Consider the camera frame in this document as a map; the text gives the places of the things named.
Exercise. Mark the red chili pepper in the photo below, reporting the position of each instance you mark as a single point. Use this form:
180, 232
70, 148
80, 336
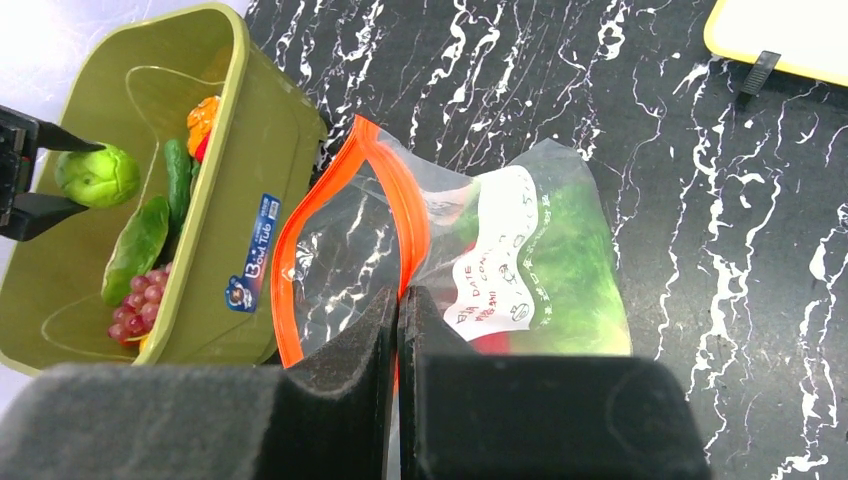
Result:
200, 150

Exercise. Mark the green chili pepper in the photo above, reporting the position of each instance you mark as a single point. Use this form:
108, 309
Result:
179, 166

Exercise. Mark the dark green cucumber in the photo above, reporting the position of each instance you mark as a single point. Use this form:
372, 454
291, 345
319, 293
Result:
137, 247

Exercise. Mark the white board orange frame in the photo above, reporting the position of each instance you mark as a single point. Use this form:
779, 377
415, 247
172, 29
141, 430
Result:
809, 36

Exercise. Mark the light green round fruit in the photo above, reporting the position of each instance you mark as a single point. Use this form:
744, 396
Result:
102, 179

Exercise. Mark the orange bumpy fruit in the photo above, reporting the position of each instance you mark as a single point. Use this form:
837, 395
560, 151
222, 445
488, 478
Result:
201, 120

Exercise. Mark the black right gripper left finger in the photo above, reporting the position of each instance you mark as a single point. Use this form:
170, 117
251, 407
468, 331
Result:
327, 417

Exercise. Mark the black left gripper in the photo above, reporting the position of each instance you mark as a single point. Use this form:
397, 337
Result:
28, 215

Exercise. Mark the red grape bunch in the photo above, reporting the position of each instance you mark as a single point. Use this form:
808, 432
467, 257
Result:
134, 319

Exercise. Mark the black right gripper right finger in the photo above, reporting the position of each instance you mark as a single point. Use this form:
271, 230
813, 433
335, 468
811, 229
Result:
466, 415

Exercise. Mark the clear zip top bag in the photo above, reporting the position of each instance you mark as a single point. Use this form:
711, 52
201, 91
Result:
381, 217

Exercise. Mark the black board clip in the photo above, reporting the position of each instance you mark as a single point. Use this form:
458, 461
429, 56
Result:
758, 75

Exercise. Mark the green lettuce head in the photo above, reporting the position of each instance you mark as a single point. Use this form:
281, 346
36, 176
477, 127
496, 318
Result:
569, 268

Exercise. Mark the olive green plastic basket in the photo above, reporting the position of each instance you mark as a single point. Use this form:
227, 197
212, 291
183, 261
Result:
135, 91

